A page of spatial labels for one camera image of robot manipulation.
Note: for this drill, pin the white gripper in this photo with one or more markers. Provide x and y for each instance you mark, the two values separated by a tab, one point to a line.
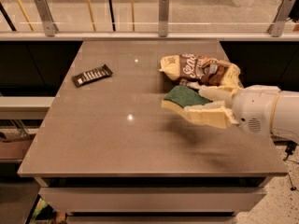
253	107

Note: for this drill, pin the green and yellow sponge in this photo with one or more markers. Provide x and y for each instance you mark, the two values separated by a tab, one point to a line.
180	97

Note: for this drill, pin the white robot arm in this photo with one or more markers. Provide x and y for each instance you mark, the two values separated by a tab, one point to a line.
285	121

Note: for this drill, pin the brown chip bag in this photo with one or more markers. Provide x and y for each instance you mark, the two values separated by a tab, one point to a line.
202	69

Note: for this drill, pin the black snack bar wrapper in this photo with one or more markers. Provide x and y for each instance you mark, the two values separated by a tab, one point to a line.
91	76

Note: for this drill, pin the glass railing panel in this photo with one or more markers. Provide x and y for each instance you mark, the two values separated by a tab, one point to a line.
142	16

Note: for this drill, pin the right metal railing post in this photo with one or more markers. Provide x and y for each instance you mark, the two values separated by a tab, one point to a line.
276	28

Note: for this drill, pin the metal railing post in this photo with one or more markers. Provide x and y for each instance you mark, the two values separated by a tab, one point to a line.
163	18
49	26
276	28

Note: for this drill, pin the middle metal railing post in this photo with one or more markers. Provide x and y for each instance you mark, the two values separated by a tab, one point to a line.
163	18

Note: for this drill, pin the left metal railing post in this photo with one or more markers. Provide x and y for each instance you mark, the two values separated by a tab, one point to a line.
49	26

